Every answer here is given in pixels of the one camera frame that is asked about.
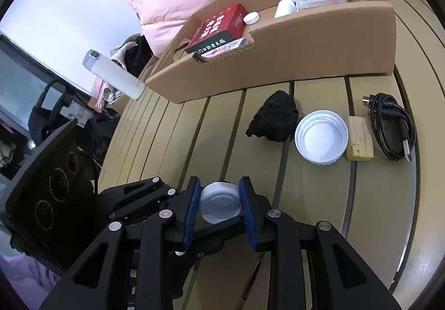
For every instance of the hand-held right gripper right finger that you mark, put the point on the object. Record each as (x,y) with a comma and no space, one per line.
(248,218)

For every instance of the small white bottle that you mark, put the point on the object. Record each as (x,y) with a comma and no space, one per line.
(285,7)

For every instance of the person's purple jacket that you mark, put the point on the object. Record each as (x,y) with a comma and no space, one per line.
(21,275)

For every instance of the small black cloth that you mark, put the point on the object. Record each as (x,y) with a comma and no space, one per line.
(274,119)

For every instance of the beige crumpled clothes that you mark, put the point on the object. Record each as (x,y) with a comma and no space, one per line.
(120,54)

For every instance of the large white jar lid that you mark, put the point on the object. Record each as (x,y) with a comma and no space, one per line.
(321,139)

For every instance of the black jacket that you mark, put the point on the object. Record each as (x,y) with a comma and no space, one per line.
(100,132)

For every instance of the small white round jar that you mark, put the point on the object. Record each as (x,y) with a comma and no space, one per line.
(220,204)

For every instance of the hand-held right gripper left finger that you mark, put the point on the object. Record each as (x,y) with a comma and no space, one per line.
(191,216)

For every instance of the red printed box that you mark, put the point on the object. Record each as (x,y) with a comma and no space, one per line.
(219,26)

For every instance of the pale wooden block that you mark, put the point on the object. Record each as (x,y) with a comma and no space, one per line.
(360,139)

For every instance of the small white bottle cap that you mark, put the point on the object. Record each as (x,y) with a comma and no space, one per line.
(251,18)

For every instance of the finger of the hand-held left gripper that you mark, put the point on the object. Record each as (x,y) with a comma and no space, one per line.
(139,195)
(205,242)

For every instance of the cardboard box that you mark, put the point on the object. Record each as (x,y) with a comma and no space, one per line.
(278,59)

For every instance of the white thermos bottle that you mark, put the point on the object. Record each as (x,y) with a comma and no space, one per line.
(114,79)

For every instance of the black crumpled clothes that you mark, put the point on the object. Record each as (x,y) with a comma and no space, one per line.
(139,52)

